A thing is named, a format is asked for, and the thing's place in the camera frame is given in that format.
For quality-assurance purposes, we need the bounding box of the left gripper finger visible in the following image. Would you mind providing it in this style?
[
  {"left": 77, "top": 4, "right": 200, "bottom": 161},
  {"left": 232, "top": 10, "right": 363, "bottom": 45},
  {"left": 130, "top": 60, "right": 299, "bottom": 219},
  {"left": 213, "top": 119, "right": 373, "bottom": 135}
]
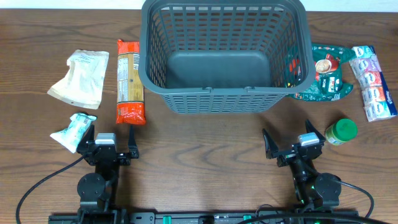
[
  {"left": 127, "top": 125, "right": 137, "bottom": 152},
  {"left": 81, "top": 124, "right": 95, "bottom": 147}
]

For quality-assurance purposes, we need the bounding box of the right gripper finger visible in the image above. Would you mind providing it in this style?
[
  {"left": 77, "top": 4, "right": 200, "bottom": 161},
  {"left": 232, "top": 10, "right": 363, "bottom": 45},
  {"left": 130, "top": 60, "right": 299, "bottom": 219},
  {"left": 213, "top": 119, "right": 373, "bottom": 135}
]
[
  {"left": 305, "top": 119, "right": 325, "bottom": 144},
  {"left": 262, "top": 129, "right": 279, "bottom": 159}
]

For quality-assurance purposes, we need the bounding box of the light blue wipes packet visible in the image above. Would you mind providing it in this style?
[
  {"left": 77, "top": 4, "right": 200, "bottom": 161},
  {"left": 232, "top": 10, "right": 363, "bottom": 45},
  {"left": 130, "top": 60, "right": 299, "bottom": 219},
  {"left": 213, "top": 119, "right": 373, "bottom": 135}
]
[{"left": 50, "top": 113, "right": 97, "bottom": 153}]

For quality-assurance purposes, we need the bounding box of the orange pasta package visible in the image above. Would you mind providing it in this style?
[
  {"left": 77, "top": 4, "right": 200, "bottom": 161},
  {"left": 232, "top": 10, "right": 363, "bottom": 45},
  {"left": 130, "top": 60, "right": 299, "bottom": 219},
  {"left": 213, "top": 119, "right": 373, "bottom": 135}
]
[{"left": 116, "top": 39, "right": 146, "bottom": 125}]

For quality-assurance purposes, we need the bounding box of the green coffee bag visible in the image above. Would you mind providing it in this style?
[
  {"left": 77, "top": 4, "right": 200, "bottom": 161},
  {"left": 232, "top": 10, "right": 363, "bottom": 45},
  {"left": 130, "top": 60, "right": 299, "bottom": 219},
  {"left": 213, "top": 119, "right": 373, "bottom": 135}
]
[{"left": 288, "top": 43, "right": 356, "bottom": 101}]

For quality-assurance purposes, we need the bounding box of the beige paper pouch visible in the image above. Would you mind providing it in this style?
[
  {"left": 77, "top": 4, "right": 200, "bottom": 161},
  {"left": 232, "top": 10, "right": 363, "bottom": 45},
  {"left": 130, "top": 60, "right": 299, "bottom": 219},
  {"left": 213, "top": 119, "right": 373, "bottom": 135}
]
[{"left": 47, "top": 50, "right": 109, "bottom": 110}]

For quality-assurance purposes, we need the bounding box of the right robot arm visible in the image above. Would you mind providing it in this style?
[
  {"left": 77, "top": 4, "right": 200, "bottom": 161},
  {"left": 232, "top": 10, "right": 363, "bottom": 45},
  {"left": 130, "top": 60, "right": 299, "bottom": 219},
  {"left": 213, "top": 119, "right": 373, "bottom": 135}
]
[{"left": 262, "top": 120, "right": 341, "bottom": 211}]

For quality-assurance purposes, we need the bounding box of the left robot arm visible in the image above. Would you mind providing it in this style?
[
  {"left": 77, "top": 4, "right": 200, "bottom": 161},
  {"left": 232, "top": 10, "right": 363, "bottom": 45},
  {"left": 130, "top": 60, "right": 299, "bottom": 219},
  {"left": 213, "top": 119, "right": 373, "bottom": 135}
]
[{"left": 76, "top": 125, "right": 139, "bottom": 224}]

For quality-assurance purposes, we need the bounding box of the tissue pack multipack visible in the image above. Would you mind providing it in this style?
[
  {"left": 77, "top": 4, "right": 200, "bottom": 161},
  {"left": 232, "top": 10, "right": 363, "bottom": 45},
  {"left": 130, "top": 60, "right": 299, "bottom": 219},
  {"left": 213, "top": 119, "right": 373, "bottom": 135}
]
[{"left": 349, "top": 45, "right": 397, "bottom": 122}]

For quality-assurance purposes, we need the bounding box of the green lid jar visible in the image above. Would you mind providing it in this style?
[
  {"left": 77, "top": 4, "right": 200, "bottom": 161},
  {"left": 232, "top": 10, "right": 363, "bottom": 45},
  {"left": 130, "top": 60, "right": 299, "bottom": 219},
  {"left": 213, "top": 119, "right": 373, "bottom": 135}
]
[{"left": 325, "top": 118, "right": 358, "bottom": 146}]

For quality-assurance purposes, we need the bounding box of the grey plastic basket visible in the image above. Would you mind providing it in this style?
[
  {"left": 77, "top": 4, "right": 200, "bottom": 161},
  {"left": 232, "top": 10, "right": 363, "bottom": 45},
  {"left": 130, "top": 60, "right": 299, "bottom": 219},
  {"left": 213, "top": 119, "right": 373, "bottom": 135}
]
[{"left": 139, "top": 0, "right": 315, "bottom": 114}]

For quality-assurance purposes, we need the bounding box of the left black cable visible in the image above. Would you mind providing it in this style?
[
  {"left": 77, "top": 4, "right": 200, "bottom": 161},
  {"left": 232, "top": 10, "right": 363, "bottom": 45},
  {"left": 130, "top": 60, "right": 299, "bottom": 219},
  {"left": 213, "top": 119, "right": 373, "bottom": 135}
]
[{"left": 15, "top": 155, "right": 85, "bottom": 224}]

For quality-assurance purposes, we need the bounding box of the black cable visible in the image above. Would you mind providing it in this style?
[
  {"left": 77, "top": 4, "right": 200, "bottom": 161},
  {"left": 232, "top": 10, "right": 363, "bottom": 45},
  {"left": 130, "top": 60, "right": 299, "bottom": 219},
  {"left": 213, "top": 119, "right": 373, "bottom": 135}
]
[
  {"left": 334, "top": 179, "right": 375, "bottom": 218},
  {"left": 15, "top": 155, "right": 85, "bottom": 224}
]

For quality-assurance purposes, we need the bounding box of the right black cable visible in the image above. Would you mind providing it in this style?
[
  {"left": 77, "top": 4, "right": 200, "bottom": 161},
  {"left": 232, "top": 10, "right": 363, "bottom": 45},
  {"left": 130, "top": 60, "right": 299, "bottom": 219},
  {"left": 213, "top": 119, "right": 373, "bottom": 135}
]
[{"left": 334, "top": 179, "right": 375, "bottom": 218}]

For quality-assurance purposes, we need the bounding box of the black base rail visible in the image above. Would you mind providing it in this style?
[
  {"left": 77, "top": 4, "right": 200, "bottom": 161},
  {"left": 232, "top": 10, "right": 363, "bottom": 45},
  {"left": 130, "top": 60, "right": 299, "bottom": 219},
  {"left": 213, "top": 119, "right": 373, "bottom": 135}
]
[{"left": 48, "top": 210, "right": 360, "bottom": 224}]

